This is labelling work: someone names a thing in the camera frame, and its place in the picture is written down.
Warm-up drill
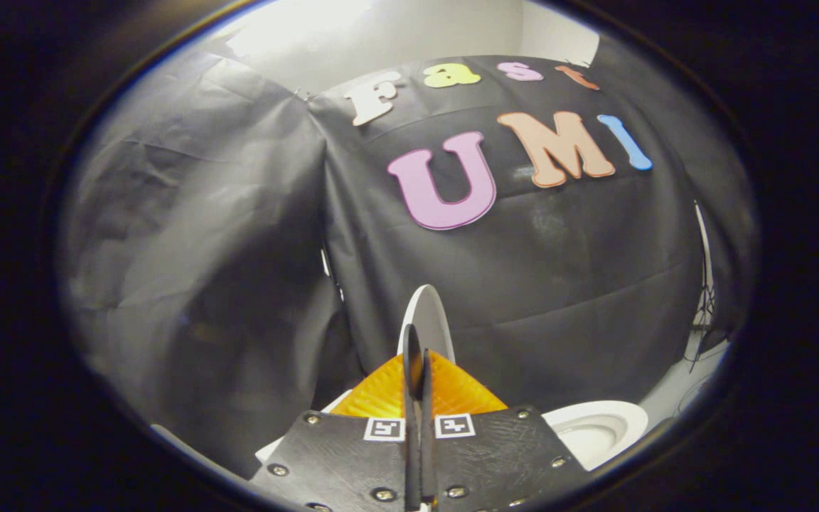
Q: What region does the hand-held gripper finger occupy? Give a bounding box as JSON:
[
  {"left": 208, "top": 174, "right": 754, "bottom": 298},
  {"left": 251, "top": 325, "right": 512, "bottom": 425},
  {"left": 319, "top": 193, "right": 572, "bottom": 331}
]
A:
[
  {"left": 250, "top": 324, "right": 422, "bottom": 512},
  {"left": 418, "top": 348, "right": 589, "bottom": 512}
]

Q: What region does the white toilet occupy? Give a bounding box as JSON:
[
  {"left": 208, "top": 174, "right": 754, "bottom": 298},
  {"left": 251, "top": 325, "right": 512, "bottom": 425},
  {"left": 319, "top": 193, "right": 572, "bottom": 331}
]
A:
[{"left": 255, "top": 390, "right": 650, "bottom": 471}]

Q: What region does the black backdrop cloth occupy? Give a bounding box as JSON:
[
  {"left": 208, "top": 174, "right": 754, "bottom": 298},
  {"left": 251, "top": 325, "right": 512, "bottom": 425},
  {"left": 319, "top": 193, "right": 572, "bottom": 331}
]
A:
[{"left": 58, "top": 32, "right": 759, "bottom": 477}]

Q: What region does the black tripod stand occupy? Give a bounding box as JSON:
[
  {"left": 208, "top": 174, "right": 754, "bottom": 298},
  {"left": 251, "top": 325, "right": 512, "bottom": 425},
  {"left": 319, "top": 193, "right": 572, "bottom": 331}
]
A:
[{"left": 687, "top": 277, "right": 719, "bottom": 374}]

